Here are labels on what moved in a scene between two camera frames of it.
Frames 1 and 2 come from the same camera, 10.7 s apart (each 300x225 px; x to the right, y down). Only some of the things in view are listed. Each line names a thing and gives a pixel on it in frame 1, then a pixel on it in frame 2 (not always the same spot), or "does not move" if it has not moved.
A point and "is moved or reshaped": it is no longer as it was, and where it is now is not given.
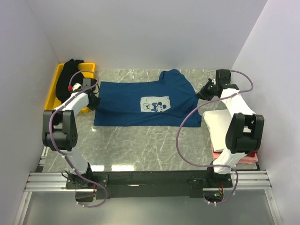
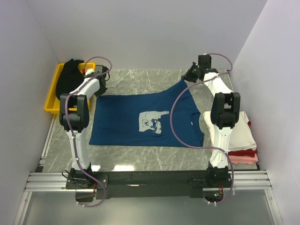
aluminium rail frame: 41,181 does not move
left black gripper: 94,106 → 100,93
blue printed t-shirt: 171,101 is moved or reshaped
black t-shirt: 62,81 does not move
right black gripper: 202,93 → 187,76
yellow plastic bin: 52,101 does not move
